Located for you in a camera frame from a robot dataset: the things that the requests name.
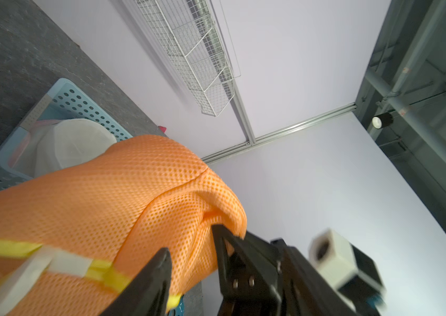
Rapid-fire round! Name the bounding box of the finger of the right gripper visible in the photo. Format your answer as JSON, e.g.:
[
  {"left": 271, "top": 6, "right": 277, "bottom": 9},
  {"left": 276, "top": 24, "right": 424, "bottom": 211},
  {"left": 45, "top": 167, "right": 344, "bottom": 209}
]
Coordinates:
[{"left": 211, "top": 225, "right": 283, "bottom": 315}]

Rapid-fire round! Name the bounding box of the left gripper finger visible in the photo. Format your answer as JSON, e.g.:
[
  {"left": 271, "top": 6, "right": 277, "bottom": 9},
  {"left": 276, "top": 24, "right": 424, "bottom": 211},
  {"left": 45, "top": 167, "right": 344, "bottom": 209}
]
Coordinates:
[{"left": 100, "top": 248, "right": 172, "bottom": 316}]

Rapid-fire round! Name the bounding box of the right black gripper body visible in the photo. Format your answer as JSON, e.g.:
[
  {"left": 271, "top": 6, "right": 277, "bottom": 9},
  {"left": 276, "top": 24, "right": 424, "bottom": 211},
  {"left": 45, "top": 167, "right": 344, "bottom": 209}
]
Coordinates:
[{"left": 272, "top": 239, "right": 357, "bottom": 315}]

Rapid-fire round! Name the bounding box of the orange mesh laundry bag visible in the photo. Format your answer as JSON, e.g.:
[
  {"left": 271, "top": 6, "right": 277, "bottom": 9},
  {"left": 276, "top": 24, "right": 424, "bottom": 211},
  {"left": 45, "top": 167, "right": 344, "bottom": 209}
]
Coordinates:
[{"left": 0, "top": 135, "right": 247, "bottom": 315}]

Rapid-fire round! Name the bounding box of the white mesh laundry bag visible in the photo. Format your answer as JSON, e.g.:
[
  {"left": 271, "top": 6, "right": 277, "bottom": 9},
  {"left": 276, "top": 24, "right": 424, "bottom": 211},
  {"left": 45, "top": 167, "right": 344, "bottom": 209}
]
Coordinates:
[{"left": 8, "top": 118, "right": 117, "bottom": 178}]

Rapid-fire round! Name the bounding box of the light blue plastic basket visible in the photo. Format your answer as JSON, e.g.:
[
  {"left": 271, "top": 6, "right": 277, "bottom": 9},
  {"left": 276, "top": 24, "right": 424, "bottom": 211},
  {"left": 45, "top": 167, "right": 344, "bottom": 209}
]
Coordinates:
[{"left": 0, "top": 78, "right": 133, "bottom": 191}]

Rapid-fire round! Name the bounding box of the long white wire shelf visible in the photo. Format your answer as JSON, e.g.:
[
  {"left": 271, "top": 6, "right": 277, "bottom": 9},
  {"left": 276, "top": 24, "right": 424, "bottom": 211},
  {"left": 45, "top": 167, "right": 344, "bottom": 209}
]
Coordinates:
[{"left": 134, "top": 1, "right": 236, "bottom": 117}]

